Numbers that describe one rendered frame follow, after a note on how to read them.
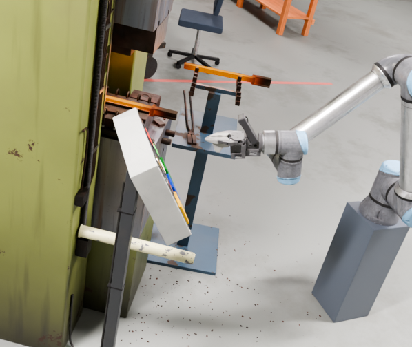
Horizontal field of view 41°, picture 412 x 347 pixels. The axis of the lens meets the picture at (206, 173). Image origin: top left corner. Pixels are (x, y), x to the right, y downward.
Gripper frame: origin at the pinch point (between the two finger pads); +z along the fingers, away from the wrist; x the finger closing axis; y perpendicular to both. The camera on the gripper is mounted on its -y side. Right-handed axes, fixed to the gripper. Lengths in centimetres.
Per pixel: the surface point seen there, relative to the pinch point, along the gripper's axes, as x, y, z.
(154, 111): 17.6, -1.6, 21.1
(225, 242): 67, 107, -11
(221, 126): 68, 32, -7
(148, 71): 285, 93, 51
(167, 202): -55, -11, 12
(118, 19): 4, -43, 30
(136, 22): 3.3, -42.2, 24.3
